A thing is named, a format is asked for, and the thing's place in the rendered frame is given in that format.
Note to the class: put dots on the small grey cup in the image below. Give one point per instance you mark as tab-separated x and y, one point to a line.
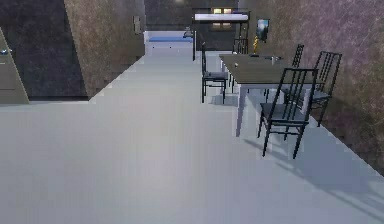
273	60

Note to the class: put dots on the gold statuette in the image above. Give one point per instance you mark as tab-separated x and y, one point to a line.
255	45

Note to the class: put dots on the white bed blue cover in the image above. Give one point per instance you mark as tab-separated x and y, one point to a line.
170	39

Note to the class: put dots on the black loft bed white mattress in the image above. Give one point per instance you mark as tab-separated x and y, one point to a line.
221	17

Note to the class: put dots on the black slat-back chair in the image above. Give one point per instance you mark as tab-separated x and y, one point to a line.
240	46
297	55
288	111
325	86
213	77

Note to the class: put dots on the grey dining table white legs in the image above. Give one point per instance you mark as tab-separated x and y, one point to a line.
256	71

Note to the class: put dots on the olive room door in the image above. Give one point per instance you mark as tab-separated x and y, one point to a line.
9	78

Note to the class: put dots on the framed blue wall picture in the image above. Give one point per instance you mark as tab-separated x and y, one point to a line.
262	29

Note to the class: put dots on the grey wall switch plate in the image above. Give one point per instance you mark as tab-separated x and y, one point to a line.
136	25

